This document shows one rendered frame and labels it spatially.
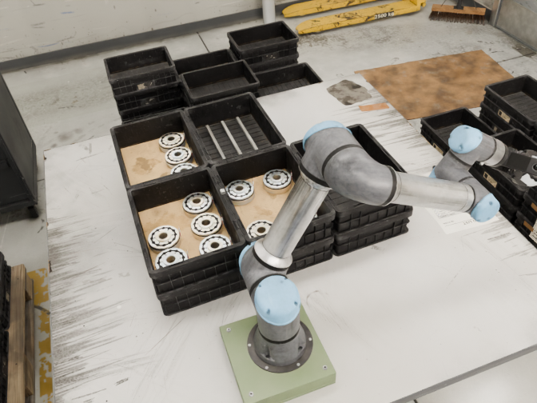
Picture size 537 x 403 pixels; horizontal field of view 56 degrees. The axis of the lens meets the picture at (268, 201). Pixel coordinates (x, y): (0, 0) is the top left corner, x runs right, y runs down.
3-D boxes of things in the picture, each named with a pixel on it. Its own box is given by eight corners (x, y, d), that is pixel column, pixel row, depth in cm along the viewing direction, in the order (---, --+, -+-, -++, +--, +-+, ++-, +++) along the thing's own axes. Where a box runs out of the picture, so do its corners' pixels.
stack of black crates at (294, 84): (306, 106, 340) (306, 61, 317) (324, 130, 319) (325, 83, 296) (250, 121, 332) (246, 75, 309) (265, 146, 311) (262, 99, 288)
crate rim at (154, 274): (248, 248, 151) (247, 243, 150) (150, 281, 145) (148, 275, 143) (210, 170, 179) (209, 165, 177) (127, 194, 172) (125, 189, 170)
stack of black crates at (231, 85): (250, 121, 332) (244, 58, 301) (265, 146, 311) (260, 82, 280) (192, 136, 324) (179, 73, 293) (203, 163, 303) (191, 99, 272)
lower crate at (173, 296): (253, 289, 165) (250, 266, 157) (165, 320, 159) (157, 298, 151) (218, 211, 193) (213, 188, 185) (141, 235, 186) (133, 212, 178)
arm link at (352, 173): (358, 172, 104) (513, 197, 126) (336, 143, 111) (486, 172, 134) (334, 214, 109) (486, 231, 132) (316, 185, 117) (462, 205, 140)
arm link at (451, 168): (441, 200, 136) (468, 168, 131) (419, 176, 144) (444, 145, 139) (459, 205, 140) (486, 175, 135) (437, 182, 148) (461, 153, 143)
